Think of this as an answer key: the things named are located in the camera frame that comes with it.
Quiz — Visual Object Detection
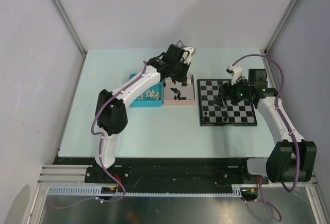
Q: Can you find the black chess pieces cluster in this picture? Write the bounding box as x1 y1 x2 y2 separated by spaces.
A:
170 83 188 101

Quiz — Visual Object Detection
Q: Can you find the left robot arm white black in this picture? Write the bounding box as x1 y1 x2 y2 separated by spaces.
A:
91 44 195 183

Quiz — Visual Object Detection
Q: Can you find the white chess pieces cluster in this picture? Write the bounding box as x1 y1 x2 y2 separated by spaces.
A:
138 89 161 101

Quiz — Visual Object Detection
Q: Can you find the aluminium frame post left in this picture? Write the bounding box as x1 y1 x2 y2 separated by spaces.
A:
51 0 87 58

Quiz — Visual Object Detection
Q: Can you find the blue plastic tray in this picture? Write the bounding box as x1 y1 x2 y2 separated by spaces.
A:
125 72 163 107

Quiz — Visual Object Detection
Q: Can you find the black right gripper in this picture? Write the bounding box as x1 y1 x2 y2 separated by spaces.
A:
214 75 253 108

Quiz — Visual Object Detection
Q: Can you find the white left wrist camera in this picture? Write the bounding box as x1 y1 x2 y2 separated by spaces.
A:
181 46 195 65

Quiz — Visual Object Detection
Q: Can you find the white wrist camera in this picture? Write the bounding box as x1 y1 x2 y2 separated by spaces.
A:
226 65 243 85
181 46 195 65

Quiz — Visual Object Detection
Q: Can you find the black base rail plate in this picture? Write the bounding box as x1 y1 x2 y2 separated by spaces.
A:
53 157 269 195

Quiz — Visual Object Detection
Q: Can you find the pink plastic tray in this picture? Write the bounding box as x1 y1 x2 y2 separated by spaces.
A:
162 74 196 106

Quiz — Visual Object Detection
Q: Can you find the aluminium frame post right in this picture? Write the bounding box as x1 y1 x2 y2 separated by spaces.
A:
263 0 301 55

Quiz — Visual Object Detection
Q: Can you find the aluminium frame post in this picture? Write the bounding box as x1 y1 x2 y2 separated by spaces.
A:
51 0 87 58
263 0 301 55

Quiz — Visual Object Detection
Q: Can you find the black silver chessboard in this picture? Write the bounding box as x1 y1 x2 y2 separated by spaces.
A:
197 79 257 126

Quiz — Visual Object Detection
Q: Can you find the grey cable duct strip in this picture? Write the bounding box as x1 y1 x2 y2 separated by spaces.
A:
47 185 244 198

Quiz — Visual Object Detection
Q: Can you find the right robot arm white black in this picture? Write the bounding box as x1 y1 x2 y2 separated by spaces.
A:
214 66 317 183

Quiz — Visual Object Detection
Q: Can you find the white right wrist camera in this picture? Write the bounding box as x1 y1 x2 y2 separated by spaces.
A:
226 65 243 85

